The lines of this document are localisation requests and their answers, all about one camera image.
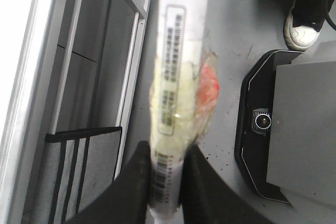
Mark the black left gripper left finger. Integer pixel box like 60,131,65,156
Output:
67,141,151,223

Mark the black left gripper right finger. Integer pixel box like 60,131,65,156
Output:
181,145,272,223

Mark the white whiteboard marker with tape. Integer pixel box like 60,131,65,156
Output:
149,0,219,223

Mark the black and grey robot base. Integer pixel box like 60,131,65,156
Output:
234,40,336,224

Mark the grey cloth with black stripes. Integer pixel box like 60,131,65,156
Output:
40,126,123,223

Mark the black and white sneaker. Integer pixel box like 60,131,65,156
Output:
283,0,335,51

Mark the white whiteboard with metal frame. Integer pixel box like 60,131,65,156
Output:
1,0,66,223

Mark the black cable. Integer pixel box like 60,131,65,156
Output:
324,0,336,32

